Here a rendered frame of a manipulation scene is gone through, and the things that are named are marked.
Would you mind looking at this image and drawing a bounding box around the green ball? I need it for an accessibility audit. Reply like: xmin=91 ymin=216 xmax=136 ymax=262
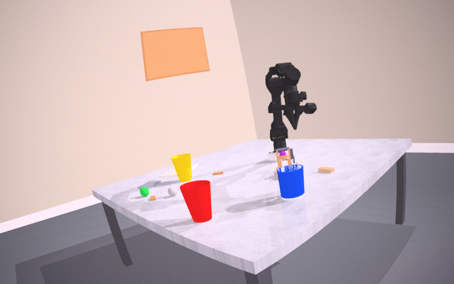
xmin=140 ymin=187 xmax=149 ymax=196

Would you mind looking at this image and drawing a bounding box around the blue cup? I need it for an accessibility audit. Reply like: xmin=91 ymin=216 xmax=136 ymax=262
xmin=277 ymin=164 xmax=304 ymax=201

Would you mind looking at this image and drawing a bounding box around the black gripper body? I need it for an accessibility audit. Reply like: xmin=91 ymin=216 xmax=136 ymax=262
xmin=268 ymin=88 xmax=317 ymax=114

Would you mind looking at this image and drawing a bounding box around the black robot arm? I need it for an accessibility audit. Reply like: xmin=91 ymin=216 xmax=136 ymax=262
xmin=265 ymin=62 xmax=307 ymax=153

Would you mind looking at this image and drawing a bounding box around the red cup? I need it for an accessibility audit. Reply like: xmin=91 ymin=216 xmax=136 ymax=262
xmin=180 ymin=180 xmax=212 ymax=223

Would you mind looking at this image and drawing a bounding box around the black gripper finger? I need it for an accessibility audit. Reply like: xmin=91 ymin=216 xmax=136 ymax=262
xmin=283 ymin=109 xmax=296 ymax=130
xmin=294 ymin=109 xmax=304 ymax=130

